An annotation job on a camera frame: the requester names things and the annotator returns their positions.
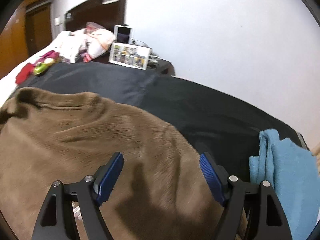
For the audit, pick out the brown fleece garment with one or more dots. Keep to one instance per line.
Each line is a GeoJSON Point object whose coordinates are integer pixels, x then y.
{"type": "Point", "coordinates": [161, 192]}

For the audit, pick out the orange wooden wardrobe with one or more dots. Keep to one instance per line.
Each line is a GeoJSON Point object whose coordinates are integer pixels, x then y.
{"type": "Point", "coordinates": [13, 43]}

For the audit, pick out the red folded garment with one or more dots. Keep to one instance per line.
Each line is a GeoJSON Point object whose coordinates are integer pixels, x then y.
{"type": "Point", "coordinates": [25, 72]}

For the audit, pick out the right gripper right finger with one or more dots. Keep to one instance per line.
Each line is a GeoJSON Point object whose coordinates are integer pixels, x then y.
{"type": "Point", "coordinates": [265, 215]}

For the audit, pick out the blue folded towel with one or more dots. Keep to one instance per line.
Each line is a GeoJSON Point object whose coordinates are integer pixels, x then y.
{"type": "Point", "coordinates": [293, 173]}

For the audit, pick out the white tablet device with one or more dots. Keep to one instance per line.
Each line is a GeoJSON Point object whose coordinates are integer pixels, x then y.
{"type": "Point", "coordinates": [123, 34]}

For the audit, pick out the black plastic sheet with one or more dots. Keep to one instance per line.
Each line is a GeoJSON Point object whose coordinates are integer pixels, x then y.
{"type": "Point", "coordinates": [211, 121]}

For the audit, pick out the magenta folded garment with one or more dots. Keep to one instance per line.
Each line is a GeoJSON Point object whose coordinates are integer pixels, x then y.
{"type": "Point", "coordinates": [49, 55]}

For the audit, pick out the photo collage frame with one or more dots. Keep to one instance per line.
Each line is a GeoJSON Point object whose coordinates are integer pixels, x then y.
{"type": "Point", "coordinates": [129, 55]}

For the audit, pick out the brown wooden door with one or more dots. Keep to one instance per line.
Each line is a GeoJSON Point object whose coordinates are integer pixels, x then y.
{"type": "Point", "coordinates": [38, 33]}

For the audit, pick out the pink and white bedding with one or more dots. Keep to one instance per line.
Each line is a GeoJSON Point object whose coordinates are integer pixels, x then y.
{"type": "Point", "coordinates": [84, 44]}

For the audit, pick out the green toy with dome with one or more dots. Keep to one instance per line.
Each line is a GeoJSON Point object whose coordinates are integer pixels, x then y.
{"type": "Point", "coordinates": [42, 67]}

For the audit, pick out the dark wooden headboard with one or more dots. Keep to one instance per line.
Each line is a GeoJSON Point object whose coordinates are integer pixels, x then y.
{"type": "Point", "coordinates": [106, 13]}

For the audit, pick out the white quilt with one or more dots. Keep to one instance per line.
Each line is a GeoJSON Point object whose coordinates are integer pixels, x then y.
{"type": "Point", "coordinates": [25, 64]}

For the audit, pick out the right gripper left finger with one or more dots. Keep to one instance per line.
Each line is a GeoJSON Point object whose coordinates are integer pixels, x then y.
{"type": "Point", "coordinates": [56, 219]}

